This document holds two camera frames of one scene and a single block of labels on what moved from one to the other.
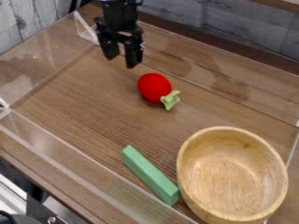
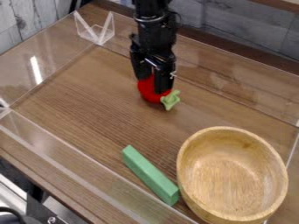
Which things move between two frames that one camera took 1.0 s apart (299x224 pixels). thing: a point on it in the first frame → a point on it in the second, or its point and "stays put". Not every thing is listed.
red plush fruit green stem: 155,89 stays put
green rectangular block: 151,175 stays put
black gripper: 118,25 → 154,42
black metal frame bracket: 36,209 stays put
